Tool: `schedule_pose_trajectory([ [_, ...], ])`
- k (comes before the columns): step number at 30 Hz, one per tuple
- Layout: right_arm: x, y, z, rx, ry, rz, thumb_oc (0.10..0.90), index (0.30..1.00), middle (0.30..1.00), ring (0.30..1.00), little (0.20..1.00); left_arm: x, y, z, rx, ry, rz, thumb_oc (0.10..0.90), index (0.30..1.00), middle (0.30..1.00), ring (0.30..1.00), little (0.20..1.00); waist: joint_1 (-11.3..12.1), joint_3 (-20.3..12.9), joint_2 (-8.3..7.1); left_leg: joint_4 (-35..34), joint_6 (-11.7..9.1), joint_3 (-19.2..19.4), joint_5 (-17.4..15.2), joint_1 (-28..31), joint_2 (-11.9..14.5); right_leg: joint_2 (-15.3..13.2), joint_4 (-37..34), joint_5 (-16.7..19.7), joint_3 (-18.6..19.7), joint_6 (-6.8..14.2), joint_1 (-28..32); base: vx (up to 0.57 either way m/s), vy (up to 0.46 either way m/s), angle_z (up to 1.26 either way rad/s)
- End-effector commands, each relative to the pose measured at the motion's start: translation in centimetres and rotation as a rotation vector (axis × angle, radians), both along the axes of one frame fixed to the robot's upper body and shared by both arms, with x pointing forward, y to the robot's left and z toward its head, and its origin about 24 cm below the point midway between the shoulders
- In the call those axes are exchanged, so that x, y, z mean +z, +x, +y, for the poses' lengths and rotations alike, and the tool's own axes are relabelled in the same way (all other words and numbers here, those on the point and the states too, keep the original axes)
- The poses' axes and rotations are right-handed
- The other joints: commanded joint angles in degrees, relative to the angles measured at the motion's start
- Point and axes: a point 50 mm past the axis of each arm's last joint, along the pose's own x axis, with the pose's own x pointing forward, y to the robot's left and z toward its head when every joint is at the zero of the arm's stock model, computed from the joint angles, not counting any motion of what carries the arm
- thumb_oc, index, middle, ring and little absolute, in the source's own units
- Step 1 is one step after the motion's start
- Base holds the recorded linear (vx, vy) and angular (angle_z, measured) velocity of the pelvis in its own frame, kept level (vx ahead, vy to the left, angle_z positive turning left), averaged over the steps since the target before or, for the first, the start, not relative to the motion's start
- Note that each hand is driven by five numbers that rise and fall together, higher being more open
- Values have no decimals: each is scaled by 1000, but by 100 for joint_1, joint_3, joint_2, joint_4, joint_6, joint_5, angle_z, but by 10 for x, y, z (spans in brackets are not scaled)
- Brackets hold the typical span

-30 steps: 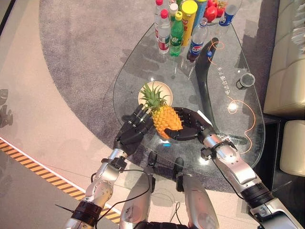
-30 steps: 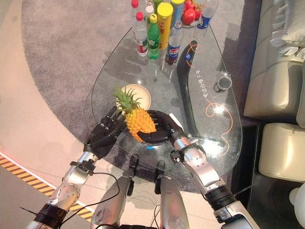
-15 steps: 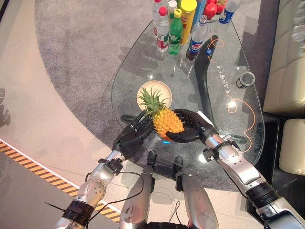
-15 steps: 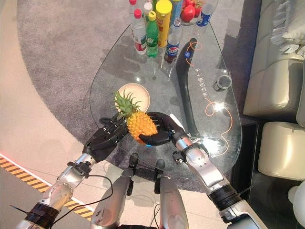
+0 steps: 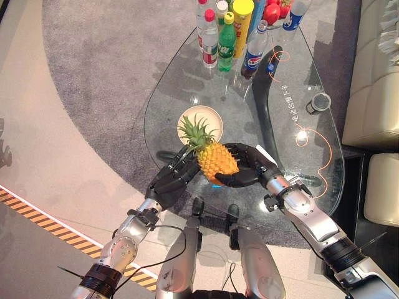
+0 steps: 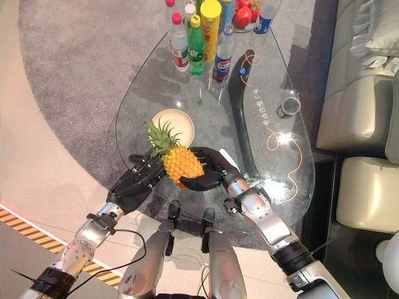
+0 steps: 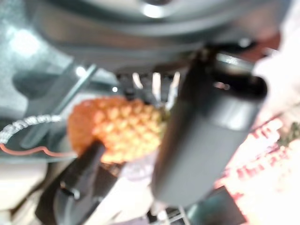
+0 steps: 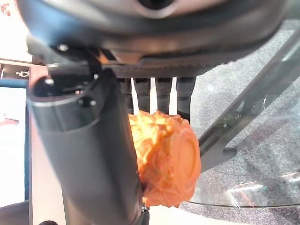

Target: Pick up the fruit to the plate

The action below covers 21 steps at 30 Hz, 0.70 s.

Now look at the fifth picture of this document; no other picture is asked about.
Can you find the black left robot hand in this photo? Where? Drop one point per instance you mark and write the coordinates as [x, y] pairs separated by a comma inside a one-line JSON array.
[[174, 179]]

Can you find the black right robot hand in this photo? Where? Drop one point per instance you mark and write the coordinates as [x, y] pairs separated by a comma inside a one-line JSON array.
[[252, 169]]

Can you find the yellow pineapple with green crown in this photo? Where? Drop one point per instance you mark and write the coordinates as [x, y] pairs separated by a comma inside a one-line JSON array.
[[216, 160]]

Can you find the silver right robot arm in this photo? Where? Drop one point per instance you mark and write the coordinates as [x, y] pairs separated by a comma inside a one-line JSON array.
[[315, 218]]

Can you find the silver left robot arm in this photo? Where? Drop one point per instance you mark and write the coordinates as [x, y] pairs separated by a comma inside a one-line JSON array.
[[124, 246]]

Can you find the round cream plate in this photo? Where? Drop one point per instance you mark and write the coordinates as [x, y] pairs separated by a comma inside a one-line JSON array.
[[212, 116]]

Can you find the black curved table base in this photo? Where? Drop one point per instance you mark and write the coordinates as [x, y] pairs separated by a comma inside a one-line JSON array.
[[265, 109]]

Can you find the silver left robot leg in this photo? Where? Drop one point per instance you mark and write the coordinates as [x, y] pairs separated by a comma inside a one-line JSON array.
[[179, 261]]

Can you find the silver robot leg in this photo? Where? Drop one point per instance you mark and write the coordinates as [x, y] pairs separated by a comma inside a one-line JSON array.
[[179, 261], [258, 264]]

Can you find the small dark round jar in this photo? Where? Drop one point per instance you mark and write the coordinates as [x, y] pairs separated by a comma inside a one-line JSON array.
[[319, 102]]

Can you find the silver right robot leg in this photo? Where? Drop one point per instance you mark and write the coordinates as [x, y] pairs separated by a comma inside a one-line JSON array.
[[258, 264]]

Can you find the cola bottle blue label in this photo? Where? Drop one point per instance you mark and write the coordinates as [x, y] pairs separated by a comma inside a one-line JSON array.
[[254, 53]]

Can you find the grey rug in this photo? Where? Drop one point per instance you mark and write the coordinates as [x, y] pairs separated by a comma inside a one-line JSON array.
[[103, 78]]

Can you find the green soda bottle yellow cap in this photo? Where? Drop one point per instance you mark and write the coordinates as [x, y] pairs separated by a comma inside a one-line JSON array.
[[226, 46]]

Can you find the yellow black hazard tape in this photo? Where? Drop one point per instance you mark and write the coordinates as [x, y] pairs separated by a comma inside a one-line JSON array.
[[56, 229]]

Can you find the cream leather ottoman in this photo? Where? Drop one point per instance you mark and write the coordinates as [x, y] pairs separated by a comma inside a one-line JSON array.
[[383, 190]]

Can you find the clear water bottle red cap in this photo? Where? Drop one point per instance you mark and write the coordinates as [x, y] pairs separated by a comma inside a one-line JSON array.
[[201, 21], [210, 43]]

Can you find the cream leather sofa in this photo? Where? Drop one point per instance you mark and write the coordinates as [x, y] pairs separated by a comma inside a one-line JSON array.
[[371, 93]]

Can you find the yellow chips can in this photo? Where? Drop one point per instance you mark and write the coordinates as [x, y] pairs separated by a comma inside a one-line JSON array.
[[242, 28]]

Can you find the blue tall can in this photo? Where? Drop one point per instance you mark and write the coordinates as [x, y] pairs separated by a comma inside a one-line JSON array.
[[258, 14]]

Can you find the clear bottle blue label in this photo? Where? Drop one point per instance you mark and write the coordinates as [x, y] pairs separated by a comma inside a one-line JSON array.
[[294, 18]]

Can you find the red apple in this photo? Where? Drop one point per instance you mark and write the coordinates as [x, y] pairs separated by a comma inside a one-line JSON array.
[[272, 14], [285, 7]]

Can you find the clear bottle white cap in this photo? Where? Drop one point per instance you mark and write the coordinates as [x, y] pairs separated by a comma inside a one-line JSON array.
[[221, 12]]

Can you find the white fringed throw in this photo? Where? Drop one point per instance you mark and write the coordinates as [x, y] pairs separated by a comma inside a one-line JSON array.
[[389, 31]]

